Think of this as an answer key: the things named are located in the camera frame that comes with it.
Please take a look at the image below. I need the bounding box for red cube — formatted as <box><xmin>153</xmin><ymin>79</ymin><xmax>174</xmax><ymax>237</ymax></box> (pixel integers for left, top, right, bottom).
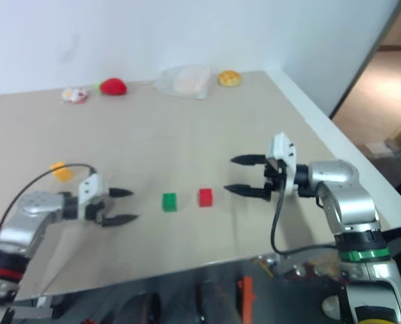
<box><xmin>198</xmin><ymin>188</ymin><xmax>215</xmax><ymax>208</ymax></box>

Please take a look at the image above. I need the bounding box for clear plastic bag with bread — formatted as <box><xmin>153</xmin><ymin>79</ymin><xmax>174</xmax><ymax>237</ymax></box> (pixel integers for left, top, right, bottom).
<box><xmin>153</xmin><ymin>64</ymin><xmax>212</xmax><ymax>101</ymax></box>

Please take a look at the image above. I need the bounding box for yellow cube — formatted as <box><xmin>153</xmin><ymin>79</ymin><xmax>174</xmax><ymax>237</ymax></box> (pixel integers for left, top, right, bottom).
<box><xmin>49</xmin><ymin>162</ymin><xmax>77</xmax><ymax>184</ymax></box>

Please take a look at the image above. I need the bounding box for orange plastic tool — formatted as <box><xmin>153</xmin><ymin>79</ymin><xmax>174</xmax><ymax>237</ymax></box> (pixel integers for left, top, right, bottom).
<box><xmin>236</xmin><ymin>275</ymin><xmax>257</xmax><ymax>319</ymax></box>

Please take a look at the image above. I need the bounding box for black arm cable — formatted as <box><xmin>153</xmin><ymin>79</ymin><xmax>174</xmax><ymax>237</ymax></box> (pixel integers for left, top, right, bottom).
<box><xmin>269</xmin><ymin>187</ymin><xmax>339</xmax><ymax>257</ymax></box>
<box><xmin>0</xmin><ymin>163</ymin><xmax>98</xmax><ymax>237</ymax></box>

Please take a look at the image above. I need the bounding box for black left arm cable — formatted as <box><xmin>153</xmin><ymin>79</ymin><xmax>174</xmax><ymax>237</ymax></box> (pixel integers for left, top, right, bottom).
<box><xmin>0</xmin><ymin>163</ymin><xmax>98</xmax><ymax>237</ymax></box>

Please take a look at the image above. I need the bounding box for green cube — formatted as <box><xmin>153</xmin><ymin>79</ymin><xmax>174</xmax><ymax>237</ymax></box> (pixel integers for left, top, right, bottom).
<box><xmin>161</xmin><ymin>192</ymin><xmax>179</xmax><ymax>213</ymax></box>

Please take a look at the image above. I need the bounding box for small white red toy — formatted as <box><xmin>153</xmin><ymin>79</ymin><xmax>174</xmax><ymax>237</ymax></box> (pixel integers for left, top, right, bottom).
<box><xmin>61</xmin><ymin>86</ymin><xmax>90</xmax><ymax>105</ymax></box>

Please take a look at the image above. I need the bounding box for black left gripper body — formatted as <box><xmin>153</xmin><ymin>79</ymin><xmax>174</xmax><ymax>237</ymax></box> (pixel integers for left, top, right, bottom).
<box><xmin>84</xmin><ymin>187</ymin><xmax>115</xmax><ymax>227</ymax></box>

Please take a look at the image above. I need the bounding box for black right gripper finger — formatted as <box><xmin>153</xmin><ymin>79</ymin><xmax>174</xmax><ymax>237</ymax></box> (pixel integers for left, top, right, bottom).
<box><xmin>230</xmin><ymin>153</ymin><xmax>267</xmax><ymax>167</ymax></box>
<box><xmin>223</xmin><ymin>183</ymin><xmax>269</xmax><ymax>200</ymax></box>

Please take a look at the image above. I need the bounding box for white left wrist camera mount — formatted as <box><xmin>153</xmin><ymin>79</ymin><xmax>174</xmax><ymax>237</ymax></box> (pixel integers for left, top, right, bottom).
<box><xmin>78</xmin><ymin>173</ymin><xmax>107</xmax><ymax>221</ymax></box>

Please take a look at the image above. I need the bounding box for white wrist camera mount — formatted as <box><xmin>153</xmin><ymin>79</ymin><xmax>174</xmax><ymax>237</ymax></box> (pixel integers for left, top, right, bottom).
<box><xmin>78</xmin><ymin>173</ymin><xmax>107</xmax><ymax>221</ymax></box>
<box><xmin>265</xmin><ymin>132</ymin><xmax>298</xmax><ymax>196</ymax></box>

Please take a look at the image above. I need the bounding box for red plush strawberry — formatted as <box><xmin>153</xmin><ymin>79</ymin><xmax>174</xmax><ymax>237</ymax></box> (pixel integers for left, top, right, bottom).
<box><xmin>93</xmin><ymin>78</ymin><xmax>128</xmax><ymax>97</ymax></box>

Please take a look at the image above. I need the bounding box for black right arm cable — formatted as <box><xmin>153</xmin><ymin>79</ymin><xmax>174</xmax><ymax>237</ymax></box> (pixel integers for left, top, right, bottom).
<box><xmin>269</xmin><ymin>187</ymin><xmax>339</xmax><ymax>257</ymax></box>

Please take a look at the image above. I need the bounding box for golden bread bun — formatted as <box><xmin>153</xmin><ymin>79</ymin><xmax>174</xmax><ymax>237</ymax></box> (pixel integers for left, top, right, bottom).
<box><xmin>218</xmin><ymin>70</ymin><xmax>243</xmax><ymax>88</ymax></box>

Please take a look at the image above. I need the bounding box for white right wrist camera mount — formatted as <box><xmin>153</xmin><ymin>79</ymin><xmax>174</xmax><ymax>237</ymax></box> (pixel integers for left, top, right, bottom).
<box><xmin>265</xmin><ymin>132</ymin><xmax>298</xmax><ymax>196</ymax></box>

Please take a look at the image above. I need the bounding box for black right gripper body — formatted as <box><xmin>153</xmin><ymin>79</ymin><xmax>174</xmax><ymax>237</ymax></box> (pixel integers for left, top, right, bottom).
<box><xmin>262</xmin><ymin>156</ymin><xmax>287</xmax><ymax>203</ymax></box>

